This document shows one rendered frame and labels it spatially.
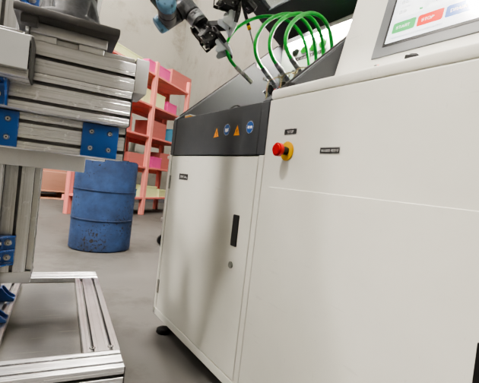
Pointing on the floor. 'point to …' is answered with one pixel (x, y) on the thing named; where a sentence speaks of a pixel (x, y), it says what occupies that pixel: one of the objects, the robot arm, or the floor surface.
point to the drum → (103, 207)
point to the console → (378, 226)
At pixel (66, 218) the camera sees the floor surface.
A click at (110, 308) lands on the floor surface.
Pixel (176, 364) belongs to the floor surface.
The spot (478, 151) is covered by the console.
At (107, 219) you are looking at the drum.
